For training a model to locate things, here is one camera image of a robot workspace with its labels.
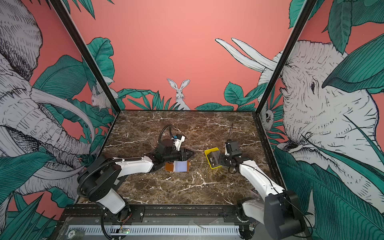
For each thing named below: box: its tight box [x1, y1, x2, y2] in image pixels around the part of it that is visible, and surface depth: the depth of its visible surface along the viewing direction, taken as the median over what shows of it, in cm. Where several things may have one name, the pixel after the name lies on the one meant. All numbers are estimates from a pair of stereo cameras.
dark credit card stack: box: [207, 150, 220, 168], surface depth 93 cm
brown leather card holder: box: [165, 160, 190, 173], surface depth 92 cm
